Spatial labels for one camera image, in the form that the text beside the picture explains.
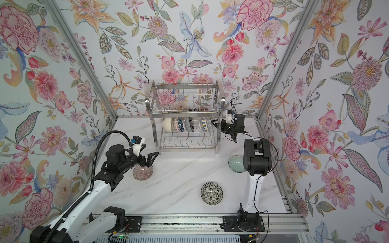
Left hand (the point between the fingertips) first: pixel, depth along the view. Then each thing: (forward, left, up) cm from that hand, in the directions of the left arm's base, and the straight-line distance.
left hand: (153, 150), depth 78 cm
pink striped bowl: (-4, +9, -19) cm, 22 cm away
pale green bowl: (0, -47, -17) cm, 50 cm away
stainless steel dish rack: (+42, -15, -16) cm, 47 cm away
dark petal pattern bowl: (+25, -18, -8) cm, 32 cm away
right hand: (+25, -34, -7) cm, 43 cm away
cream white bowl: (+25, -3, -8) cm, 27 cm away
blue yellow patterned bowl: (+25, -28, -8) cm, 38 cm away
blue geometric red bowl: (+32, -12, -14) cm, 37 cm away
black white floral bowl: (-16, -31, -20) cm, 40 cm away
